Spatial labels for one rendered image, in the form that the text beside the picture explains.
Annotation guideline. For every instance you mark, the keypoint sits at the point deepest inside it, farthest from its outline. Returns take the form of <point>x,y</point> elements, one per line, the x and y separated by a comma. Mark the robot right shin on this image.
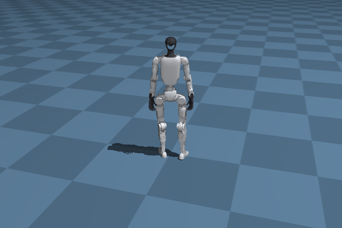
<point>182,138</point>

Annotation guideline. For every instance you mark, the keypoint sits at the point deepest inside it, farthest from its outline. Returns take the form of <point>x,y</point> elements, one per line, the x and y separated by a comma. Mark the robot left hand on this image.
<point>151,102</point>

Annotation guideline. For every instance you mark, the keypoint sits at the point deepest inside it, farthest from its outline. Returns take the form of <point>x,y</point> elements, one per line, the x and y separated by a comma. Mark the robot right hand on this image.
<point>190,102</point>

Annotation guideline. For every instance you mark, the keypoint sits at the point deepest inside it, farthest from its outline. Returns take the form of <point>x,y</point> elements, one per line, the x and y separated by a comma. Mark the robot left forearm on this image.
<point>152,87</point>

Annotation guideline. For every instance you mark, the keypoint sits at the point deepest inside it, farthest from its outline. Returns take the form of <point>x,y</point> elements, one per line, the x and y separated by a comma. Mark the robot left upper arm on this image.
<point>156,61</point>

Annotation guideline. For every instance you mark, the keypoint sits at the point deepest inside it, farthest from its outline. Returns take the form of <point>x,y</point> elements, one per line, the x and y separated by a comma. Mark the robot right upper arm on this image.
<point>186,68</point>

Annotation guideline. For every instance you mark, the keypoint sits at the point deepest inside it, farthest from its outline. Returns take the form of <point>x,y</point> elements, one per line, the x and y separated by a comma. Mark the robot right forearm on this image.
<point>189,86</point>

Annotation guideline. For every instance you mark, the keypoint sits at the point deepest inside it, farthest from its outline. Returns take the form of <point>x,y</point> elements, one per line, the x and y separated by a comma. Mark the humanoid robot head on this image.
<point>170,41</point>

